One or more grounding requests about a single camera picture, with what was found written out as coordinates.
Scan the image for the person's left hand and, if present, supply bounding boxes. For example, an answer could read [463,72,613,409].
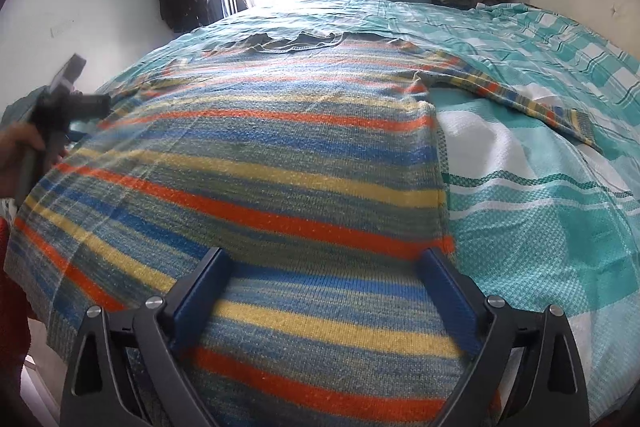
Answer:
[0,121,48,198]

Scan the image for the striped knitted sweater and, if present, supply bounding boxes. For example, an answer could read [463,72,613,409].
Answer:
[4,32,603,427]

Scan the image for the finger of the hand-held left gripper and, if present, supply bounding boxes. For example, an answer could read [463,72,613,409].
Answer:
[49,53,87,95]
[69,93,112,118]

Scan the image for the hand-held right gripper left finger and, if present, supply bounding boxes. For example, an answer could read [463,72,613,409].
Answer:
[60,247,234,427]

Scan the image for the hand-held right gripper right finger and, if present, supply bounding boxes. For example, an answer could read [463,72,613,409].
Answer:
[422,248,591,427]

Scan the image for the teal checked bed blanket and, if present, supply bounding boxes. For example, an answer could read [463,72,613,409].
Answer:
[95,0,640,427]

